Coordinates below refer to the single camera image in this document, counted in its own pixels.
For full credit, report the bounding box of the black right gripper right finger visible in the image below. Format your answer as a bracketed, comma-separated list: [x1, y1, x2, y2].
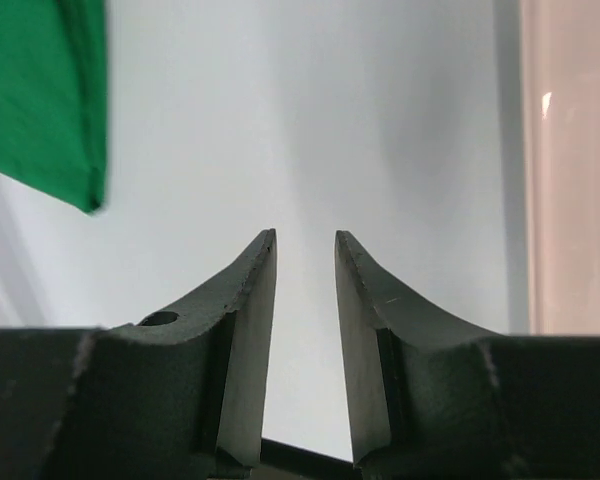
[335, 231, 600, 479]

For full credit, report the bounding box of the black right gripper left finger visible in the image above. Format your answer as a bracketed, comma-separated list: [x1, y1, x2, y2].
[0, 229, 277, 479]

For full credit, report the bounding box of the green t shirt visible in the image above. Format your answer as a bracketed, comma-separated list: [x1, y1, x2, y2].
[0, 0, 108, 214]

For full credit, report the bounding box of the white tray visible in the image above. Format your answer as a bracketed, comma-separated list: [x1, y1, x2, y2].
[519, 0, 600, 335]

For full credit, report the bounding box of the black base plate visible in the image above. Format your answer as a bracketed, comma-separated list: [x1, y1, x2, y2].
[250, 439, 362, 480]

